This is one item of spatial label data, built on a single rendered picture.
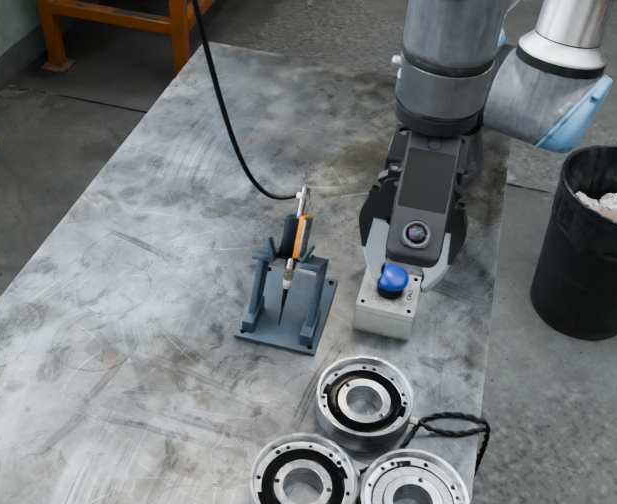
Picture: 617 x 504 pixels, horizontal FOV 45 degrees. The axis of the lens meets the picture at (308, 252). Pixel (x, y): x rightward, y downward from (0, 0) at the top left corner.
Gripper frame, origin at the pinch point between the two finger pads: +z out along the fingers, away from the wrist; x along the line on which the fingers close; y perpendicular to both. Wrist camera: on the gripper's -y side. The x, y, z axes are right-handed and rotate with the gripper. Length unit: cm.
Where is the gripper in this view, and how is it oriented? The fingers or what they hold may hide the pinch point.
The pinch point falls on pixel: (401, 281)
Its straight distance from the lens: 75.5
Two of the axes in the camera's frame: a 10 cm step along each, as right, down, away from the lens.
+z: -0.5, 7.3, 6.9
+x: -9.7, -2.1, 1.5
